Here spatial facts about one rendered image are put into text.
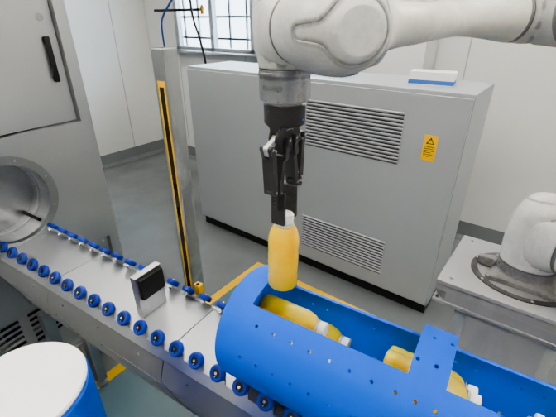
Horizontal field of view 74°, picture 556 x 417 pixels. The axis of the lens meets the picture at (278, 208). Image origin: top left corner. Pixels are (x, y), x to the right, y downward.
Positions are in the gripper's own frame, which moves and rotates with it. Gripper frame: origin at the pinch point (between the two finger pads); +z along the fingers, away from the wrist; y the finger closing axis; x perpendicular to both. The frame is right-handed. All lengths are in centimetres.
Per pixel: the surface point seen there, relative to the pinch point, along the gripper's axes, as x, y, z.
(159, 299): -50, -2, 49
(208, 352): -23, 4, 52
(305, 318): 3.7, -4.2, 32.0
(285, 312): -1.8, -3.4, 32.2
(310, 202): -74, -160, 86
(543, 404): 55, -14, 38
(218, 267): -135, -122, 144
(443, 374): 35.2, 4.5, 22.2
